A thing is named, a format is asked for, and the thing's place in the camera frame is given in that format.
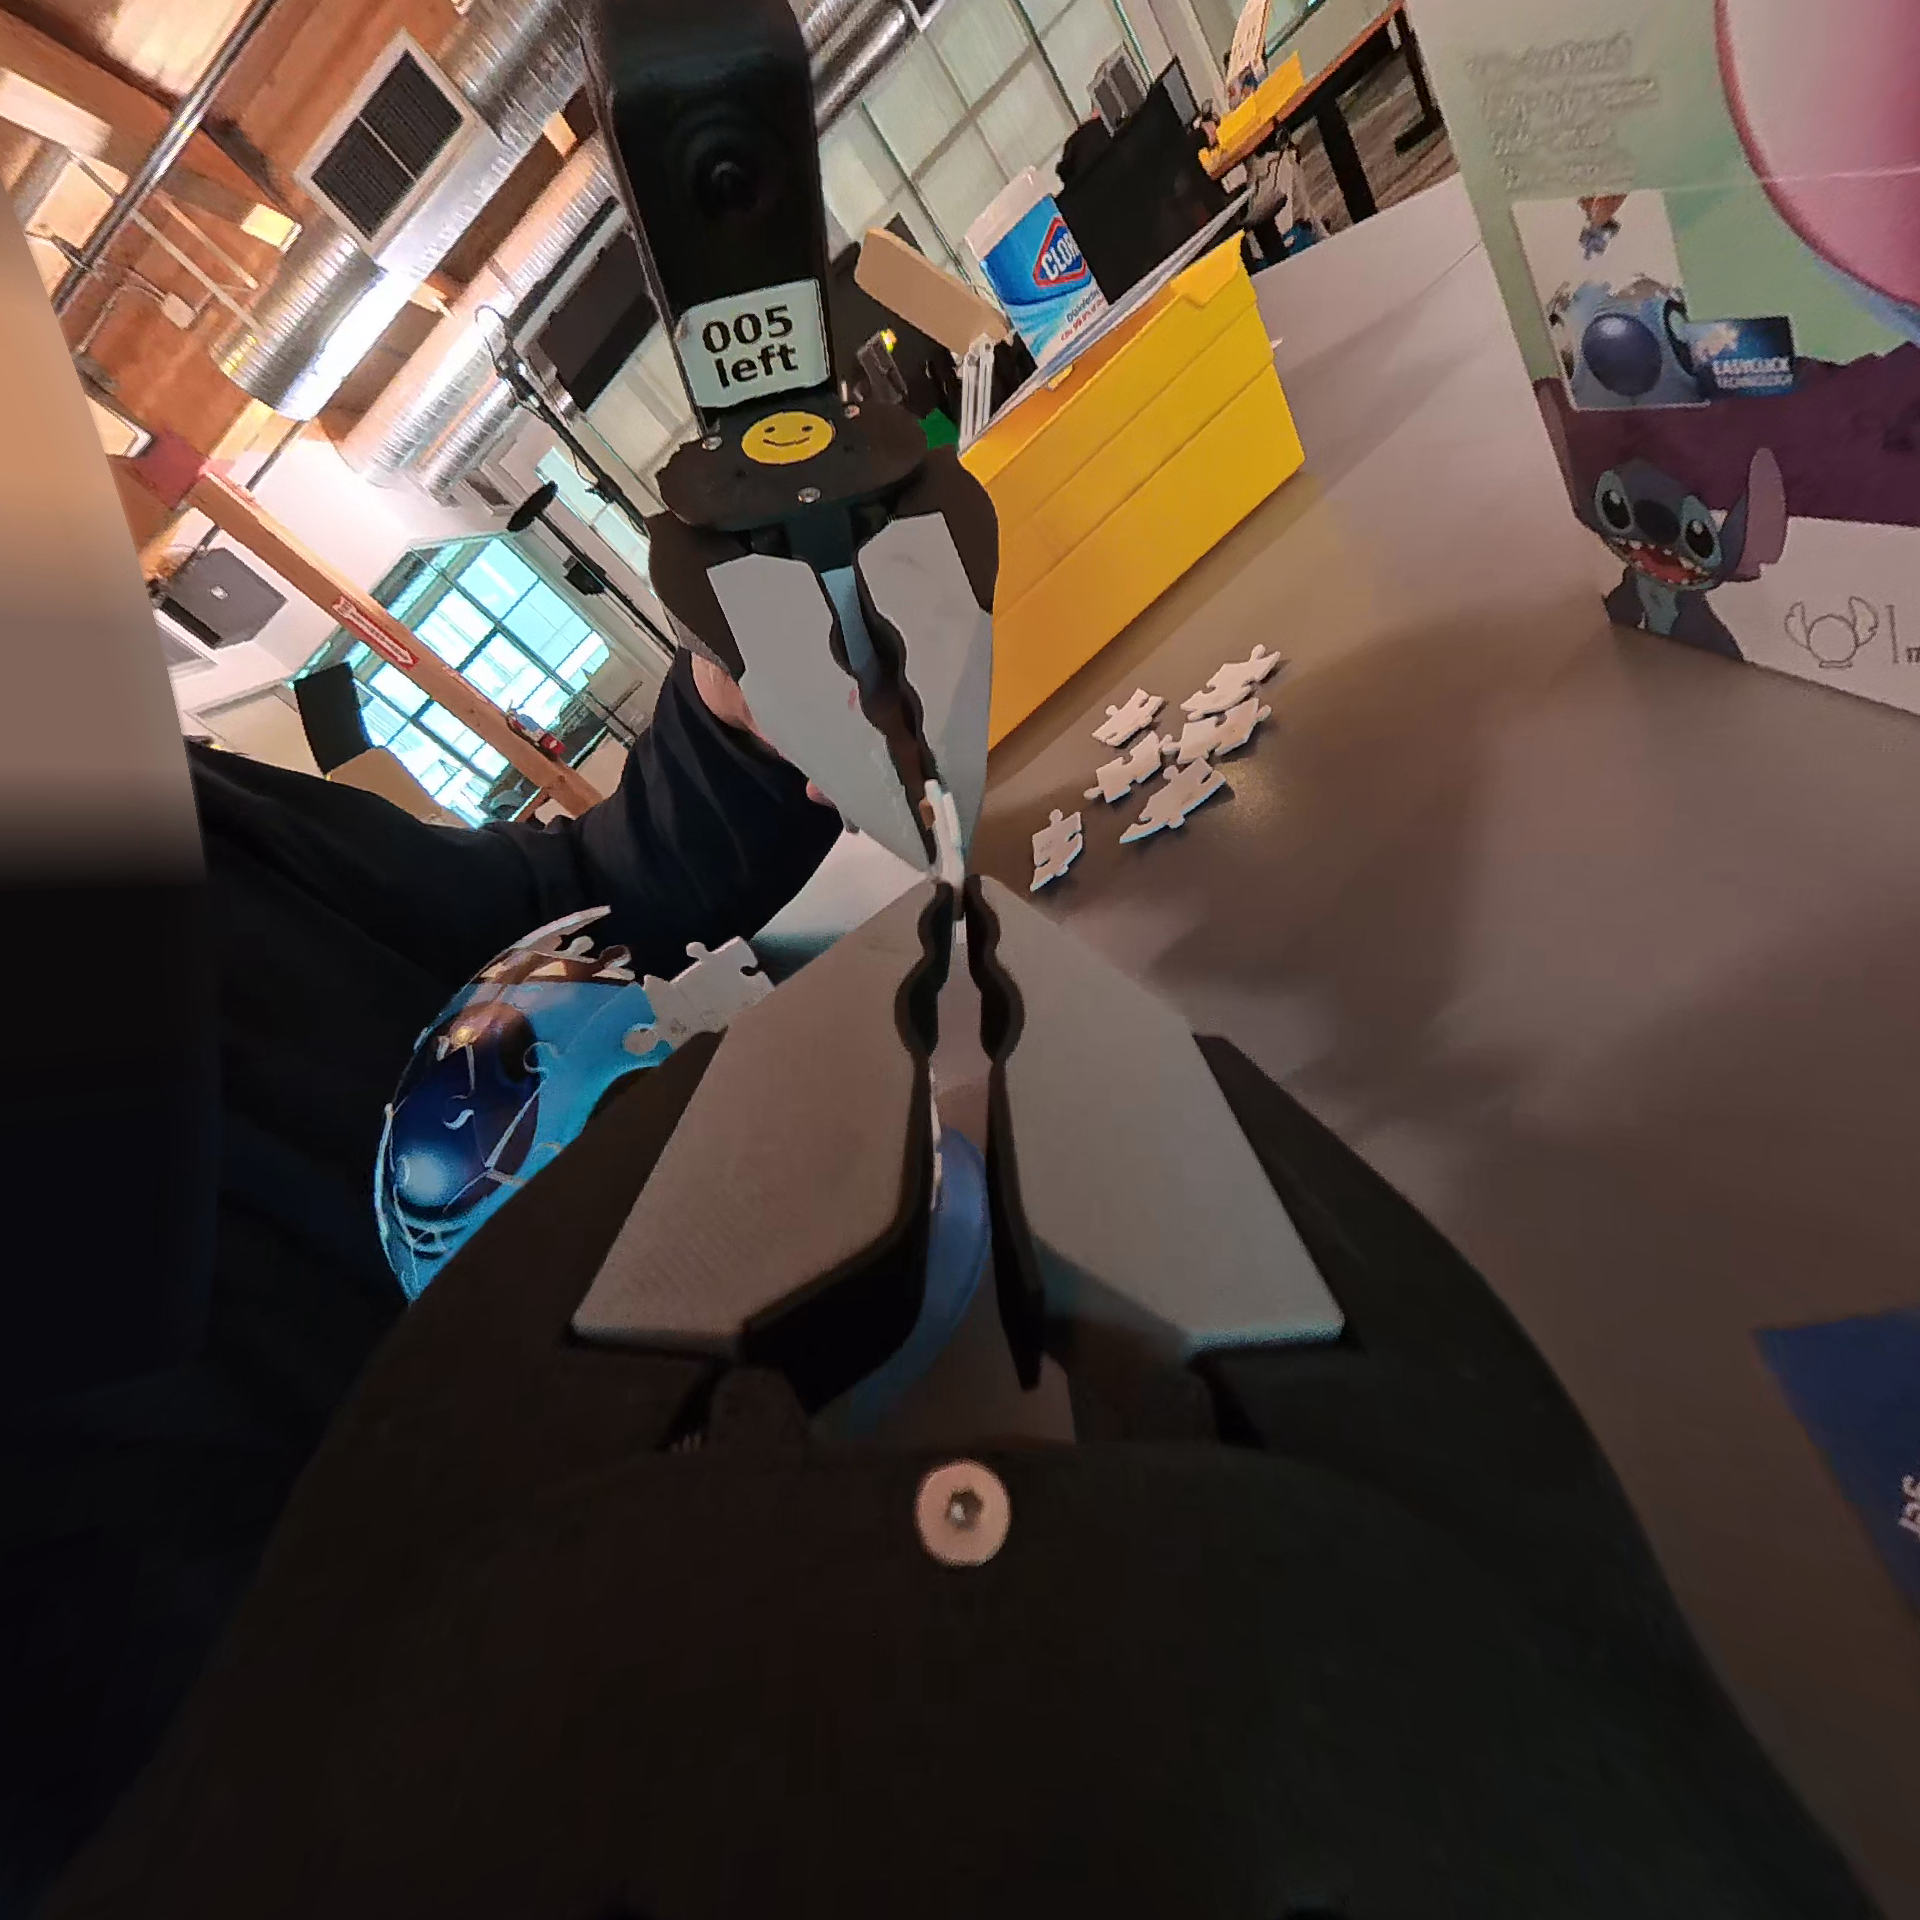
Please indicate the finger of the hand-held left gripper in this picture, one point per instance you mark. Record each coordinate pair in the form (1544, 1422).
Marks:
(795, 661)
(944, 644)

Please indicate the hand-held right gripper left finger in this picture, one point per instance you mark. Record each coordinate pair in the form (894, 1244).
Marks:
(750, 1184)

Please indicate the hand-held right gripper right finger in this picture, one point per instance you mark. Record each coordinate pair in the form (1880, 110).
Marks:
(1154, 1184)

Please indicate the white puzzle piece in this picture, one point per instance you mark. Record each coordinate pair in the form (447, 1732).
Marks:
(942, 824)

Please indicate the white puzzle pieces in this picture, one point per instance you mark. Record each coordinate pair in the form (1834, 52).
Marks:
(1184, 750)

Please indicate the person's left forearm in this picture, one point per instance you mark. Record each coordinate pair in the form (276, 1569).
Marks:
(524, 870)

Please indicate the blue plastic ball stand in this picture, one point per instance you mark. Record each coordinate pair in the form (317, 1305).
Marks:
(939, 1261)

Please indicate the colourful cardboard puzzle box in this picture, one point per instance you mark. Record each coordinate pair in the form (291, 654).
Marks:
(1725, 375)

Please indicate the black monitor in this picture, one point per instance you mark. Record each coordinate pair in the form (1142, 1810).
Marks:
(593, 322)

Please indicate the stacked yellow plastic bins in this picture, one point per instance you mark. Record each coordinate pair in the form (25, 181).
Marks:
(1140, 495)

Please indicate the tan board white stand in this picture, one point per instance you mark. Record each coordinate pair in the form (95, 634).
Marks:
(922, 292)

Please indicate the glass window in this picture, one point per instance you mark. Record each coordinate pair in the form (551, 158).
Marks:
(495, 661)

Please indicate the white blue wipes canister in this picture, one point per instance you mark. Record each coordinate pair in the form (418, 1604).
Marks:
(1043, 271)

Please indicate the blue white booklet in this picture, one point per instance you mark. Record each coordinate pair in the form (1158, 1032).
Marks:
(1154, 292)

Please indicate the black square flag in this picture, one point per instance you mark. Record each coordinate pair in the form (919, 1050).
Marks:
(330, 712)

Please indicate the black loudspeaker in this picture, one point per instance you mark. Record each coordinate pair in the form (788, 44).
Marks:
(223, 596)

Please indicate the background desk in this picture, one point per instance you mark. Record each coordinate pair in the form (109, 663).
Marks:
(1321, 91)

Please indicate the white instruction leaflet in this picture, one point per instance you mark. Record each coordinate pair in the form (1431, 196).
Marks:
(1860, 1471)

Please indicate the silver ventilation duct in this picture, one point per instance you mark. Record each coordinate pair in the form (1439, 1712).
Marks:
(480, 391)
(374, 255)

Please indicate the slanted wooden post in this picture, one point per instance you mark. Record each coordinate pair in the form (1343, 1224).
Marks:
(391, 644)

